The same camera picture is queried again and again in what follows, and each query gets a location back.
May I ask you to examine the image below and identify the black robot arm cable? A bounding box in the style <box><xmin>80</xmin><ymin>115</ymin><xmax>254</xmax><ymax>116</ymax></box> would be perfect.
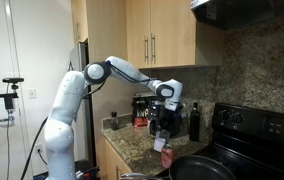
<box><xmin>81</xmin><ymin>63</ymin><xmax>159</xmax><ymax>100</ymax></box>

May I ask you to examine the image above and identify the white wall switch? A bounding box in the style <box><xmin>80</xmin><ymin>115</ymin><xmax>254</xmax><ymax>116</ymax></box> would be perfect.
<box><xmin>27</xmin><ymin>87</ymin><xmax>38</xmax><ymax>100</ymax></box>

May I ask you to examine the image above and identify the white wall outlet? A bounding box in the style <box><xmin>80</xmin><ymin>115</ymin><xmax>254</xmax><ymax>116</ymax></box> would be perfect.
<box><xmin>34</xmin><ymin>142</ymin><xmax>45</xmax><ymax>155</ymax></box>

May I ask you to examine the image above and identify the red soda can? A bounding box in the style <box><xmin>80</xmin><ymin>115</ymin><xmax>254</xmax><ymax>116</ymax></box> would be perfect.
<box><xmin>160</xmin><ymin>147</ymin><xmax>175</xmax><ymax>170</ymax></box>

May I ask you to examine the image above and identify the dark glass wine bottle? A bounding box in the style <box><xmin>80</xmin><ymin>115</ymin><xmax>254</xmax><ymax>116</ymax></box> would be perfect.
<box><xmin>188</xmin><ymin>101</ymin><xmax>202</xmax><ymax>142</ymax></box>

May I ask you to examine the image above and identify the black kitchen stove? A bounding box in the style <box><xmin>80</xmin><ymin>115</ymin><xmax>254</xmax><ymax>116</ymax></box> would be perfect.
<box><xmin>157</xmin><ymin>101</ymin><xmax>284</xmax><ymax>180</ymax></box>

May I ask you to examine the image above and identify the dark spice grinder bottle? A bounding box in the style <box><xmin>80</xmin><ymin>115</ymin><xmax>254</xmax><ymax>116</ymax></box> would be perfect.
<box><xmin>109</xmin><ymin>111</ymin><xmax>120</xmax><ymax>132</ymax></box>

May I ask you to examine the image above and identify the black frying pan silver handle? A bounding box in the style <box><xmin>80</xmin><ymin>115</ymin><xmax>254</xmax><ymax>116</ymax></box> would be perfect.
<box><xmin>119</xmin><ymin>154</ymin><xmax>239</xmax><ymax>180</ymax></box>

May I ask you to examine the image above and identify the silver upper cabinet handle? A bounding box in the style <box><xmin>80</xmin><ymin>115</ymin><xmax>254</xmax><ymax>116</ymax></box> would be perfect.
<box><xmin>150</xmin><ymin>32</ymin><xmax>157</xmax><ymax>65</ymax></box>
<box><xmin>143</xmin><ymin>36</ymin><xmax>149</xmax><ymax>64</ymax></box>

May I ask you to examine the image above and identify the black power cable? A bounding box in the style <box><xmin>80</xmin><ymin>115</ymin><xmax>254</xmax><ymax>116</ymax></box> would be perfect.
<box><xmin>19</xmin><ymin>115</ymin><xmax>50</xmax><ymax>180</ymax></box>

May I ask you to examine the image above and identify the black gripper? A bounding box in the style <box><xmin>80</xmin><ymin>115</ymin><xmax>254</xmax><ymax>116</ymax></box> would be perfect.
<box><xmin>154</xmin><ymin>107</ymin><xmax>174</xmax><ymax>148</ymax></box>

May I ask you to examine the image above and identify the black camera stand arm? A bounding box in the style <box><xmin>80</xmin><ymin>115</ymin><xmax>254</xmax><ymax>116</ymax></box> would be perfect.
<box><xmin>0</xmin><ymin>83</ymin><xmax>20</xmax><ymax>112</ymax></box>

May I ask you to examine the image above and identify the silver lower cabinet handle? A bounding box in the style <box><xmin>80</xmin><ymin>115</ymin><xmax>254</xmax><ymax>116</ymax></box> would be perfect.
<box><xmin>115</xmin><ymin>165</ymin><xmax>122</xmax><ymax>180</ymax></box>

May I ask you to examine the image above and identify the wooden lower cabinet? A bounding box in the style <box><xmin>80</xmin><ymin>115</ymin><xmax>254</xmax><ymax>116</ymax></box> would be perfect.
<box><xmin>102</xmin><ymin>137</ymin><xmax>134</xmax><ymax>180</ymax></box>

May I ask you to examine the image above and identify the wooden cabinet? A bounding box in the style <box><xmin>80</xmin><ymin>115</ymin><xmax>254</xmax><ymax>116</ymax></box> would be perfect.
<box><xmin>69</xmin><ymin>0</ymin><xmax>225</xmax><ymax>70</ymax></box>
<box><xmin>102</xmin><ymin>137</ymin><xmax>134</xmax><ymax>180</ymax></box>

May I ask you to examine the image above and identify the black camera on stand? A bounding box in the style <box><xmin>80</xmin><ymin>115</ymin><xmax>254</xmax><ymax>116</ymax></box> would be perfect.
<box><xmin>1</xmin><ymin>76</ymin><xmax>26</xmax><ymax>85</ymax></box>

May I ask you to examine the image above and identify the wooden upper cabinet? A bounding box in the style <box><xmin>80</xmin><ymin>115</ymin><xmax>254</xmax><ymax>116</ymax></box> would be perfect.
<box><xmin>69</xmin><ymin>0</ymin><xmax>225</xmax><ymax>70</ymax></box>

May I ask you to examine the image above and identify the stainless steel fridge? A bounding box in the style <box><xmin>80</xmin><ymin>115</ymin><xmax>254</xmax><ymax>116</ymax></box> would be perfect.
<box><xmin>68</xmin><ymin>39</ymin><xmax>97</xmax><ymax>168</ymax></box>

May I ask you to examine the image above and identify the black stove knob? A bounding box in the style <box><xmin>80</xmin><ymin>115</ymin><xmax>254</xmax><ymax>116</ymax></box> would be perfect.
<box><xmin>217</xmin><ymin>108</ymin><xmax>231</xmax><ymax>122</ymax></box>
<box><xmin>230</xmin><ymin>112</ymin><xmax>245</xmax><ymax>127</ymax></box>

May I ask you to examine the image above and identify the silver cabinet handle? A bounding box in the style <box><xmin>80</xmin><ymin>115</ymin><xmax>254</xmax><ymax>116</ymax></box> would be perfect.
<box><xmin>150</xmin><ymin>32</ymin><xmax>157</xmax><ymax>65</ymax></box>
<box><xmin>115</xmin><ymin>165</ymin><xmax>122</xmax><ymax>180</ymax></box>
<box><xmin>143</xmin><ymin>36</ymin><xmax>149</xmax><ymax>64</ymax></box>

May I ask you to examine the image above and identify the range hood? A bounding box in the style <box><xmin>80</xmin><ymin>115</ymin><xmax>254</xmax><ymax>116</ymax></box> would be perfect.
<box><xmin>189</xmin><ymin>0</ymin><xmax>284</xmax><ymax>32</ymax></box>

